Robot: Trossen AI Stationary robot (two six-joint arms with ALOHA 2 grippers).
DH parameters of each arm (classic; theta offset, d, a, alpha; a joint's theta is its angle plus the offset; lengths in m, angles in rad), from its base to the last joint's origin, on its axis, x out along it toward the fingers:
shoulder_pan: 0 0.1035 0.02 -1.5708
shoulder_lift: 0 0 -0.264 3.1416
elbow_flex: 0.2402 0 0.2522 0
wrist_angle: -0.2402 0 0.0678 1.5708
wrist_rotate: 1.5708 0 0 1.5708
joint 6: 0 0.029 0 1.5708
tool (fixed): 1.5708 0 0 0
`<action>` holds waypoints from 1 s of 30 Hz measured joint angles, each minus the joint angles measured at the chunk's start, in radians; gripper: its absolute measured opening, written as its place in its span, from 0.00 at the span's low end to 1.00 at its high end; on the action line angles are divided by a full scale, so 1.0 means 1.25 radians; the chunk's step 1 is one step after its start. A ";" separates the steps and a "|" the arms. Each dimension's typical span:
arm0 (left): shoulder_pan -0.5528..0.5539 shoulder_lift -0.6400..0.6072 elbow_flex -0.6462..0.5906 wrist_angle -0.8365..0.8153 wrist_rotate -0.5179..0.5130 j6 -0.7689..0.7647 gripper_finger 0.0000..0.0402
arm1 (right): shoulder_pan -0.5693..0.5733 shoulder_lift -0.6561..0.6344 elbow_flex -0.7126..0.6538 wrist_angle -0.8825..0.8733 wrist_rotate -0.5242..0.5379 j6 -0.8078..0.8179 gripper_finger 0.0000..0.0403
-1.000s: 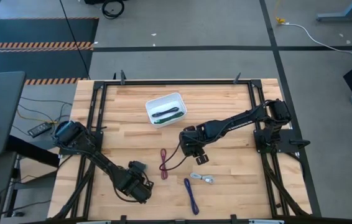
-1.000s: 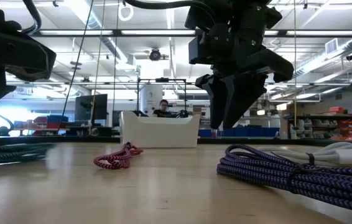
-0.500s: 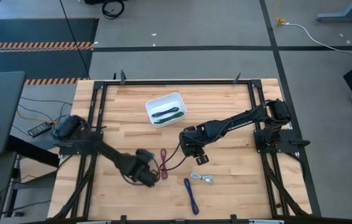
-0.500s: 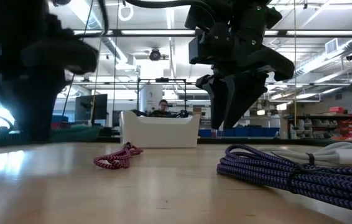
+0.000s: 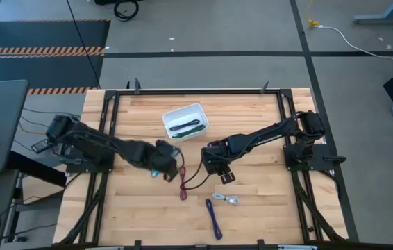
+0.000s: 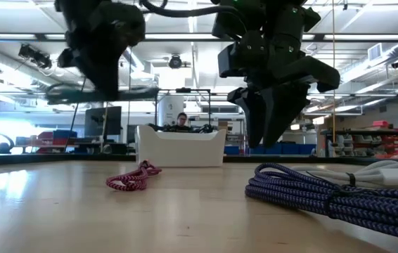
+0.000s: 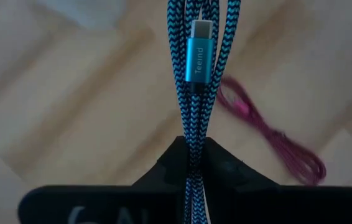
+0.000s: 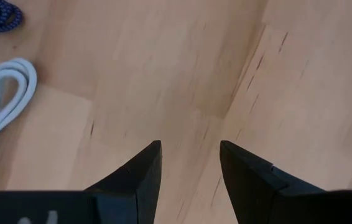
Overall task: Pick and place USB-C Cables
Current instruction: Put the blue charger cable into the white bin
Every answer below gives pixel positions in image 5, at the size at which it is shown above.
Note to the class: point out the white bracket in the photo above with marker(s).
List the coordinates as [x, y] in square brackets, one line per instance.
[297, 247]

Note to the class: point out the yellow plug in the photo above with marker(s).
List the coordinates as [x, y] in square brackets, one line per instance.
[312, 23]

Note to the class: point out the hazard-striped black floor mat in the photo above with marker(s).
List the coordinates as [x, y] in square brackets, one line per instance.
[43, 34]

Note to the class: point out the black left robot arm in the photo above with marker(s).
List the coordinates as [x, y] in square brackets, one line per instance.
[92, 142]

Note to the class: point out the white plastic bin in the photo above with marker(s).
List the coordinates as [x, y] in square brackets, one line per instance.
[185, 114]

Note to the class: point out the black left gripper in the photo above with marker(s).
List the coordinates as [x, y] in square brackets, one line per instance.
[167, 156]

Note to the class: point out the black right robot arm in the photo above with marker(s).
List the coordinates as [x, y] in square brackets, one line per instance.
[269, 133]

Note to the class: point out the black aluminium table frame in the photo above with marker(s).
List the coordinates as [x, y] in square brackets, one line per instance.
[111, 104]

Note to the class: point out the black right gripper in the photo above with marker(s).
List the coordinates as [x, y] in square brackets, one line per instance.
[217, 158]

